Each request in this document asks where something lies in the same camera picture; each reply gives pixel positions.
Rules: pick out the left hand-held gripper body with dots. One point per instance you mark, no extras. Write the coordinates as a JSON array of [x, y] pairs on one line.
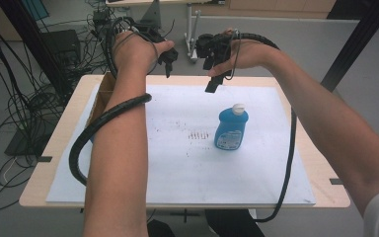
[[151, 33]]

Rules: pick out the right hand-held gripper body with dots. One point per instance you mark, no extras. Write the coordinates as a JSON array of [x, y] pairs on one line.
[[215, 49]]

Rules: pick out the blue bottle with white cap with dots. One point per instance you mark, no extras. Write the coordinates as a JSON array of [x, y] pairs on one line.
[[230, 128]]

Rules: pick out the cardboard box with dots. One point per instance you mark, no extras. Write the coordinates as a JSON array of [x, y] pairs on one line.
[[107, 87]]

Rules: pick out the person's left hand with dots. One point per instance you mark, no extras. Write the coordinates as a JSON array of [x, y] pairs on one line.
[[135, 54]]

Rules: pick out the person's right hand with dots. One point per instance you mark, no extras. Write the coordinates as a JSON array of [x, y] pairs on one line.
[[253, 54]]

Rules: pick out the wooden cabinet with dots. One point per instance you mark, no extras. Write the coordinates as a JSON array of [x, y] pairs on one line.
[[276, 6]]

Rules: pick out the black equipment box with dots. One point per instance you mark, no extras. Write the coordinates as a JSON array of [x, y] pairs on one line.
[[60, 46]]

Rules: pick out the white paper sheet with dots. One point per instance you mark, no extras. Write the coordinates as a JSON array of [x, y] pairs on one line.
[[184, 177]]

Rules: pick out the teal panel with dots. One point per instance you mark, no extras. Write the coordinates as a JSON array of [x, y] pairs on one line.
[[34, 8]]

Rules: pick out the person's leg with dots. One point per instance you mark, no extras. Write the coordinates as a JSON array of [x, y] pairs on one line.
[[159, 230], [233, 225]]

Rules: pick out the black table clamp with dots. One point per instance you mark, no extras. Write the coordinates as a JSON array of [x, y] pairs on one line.
[[335, 181], [44, 159]]

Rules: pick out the white table frame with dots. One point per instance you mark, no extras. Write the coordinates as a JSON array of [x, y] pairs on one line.
[[189, 19]]

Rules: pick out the black metal post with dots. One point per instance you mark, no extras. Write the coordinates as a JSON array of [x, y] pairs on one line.
[[358, 39], [29, 33]]

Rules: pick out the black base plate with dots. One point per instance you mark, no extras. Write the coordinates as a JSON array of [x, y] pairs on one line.
[[23, 144]]

